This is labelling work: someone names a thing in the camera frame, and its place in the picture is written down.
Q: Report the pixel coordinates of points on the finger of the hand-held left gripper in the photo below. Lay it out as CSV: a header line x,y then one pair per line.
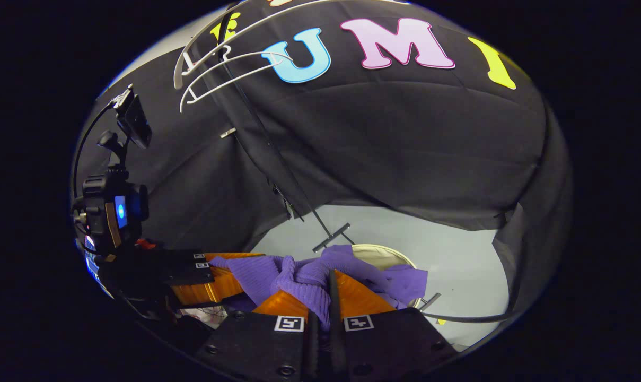
x,y
230,257
209,289

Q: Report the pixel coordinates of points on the white clothes hanger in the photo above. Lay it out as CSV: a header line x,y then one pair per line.
x,y
209,87
185,50

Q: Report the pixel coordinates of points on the cream round laundry hamper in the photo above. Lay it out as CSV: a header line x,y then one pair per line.
x,y
386,254

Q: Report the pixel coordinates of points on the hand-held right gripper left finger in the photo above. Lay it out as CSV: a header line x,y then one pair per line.
x,y
246,345

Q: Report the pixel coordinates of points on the black clothes rack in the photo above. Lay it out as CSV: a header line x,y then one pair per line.
x,y
331,237

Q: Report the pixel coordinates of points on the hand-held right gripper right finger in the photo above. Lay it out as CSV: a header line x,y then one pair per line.
x,y
394,345

